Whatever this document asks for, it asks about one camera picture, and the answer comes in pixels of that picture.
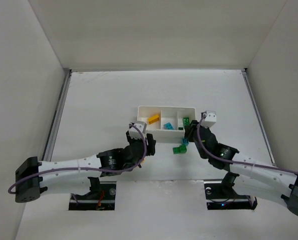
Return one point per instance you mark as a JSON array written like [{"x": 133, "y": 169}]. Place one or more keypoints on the cyan small lego brick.
[{"x": 185, "y": 141}]

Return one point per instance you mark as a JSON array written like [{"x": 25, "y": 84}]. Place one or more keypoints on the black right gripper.
[{"x": 192, "y": 130}]

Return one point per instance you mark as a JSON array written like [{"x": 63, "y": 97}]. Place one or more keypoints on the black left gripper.
[{"x": 140, "y": 143}]

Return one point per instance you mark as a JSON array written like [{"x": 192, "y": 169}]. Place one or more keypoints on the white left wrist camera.
[{"x": 137, "y": 129}]

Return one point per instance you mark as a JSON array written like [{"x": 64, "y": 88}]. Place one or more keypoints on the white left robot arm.
[{"x": 36, "y": 178}]

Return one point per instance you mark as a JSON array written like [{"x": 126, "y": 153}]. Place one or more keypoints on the yellow long lego brick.
[{"x": 153, "y": 119}]

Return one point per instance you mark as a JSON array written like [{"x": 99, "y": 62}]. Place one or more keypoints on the green square lego brick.
[{"x": 182, "y": 149}]

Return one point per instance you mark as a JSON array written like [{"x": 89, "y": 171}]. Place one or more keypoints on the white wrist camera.
[
  {"x": 209, "y": 118},
  {"x": 137, "y": 129}
]

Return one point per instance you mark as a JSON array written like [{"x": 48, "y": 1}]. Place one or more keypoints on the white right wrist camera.
[{"x": 209, "y": 118}]

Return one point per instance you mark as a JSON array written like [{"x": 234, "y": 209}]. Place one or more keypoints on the cyan rounded lego piece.
[{"x": 168, "y": 126}]

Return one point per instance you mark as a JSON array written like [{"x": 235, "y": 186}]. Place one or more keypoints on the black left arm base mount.
[{"x": 99, "y": 197}]

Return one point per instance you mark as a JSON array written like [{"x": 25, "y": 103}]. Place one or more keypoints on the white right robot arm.
[{"x": 245, "y": 175}]

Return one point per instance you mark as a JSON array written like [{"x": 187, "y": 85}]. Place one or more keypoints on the white three-compartment container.
[{"x": 168, "y": 114}]

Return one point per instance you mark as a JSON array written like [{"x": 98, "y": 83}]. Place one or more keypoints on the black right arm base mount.
[{"x": 220, "y": 195}]

